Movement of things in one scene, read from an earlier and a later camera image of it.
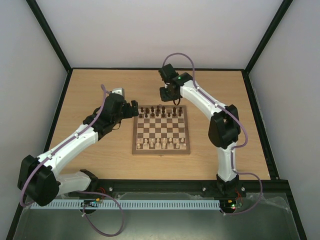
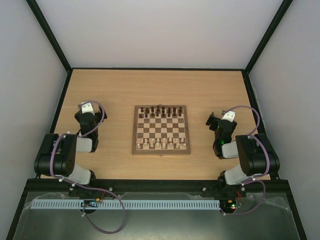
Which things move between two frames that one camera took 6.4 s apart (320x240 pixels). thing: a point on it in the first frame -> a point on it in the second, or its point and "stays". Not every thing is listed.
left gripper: x=129 y=114 -> x=99 y=114
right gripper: x=165 y=93 -> x=213 y=121
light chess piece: x=157 y=143 stays
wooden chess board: x=161 y=130 stays
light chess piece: x=164 y=143 stays
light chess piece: x=177 y=144 stays
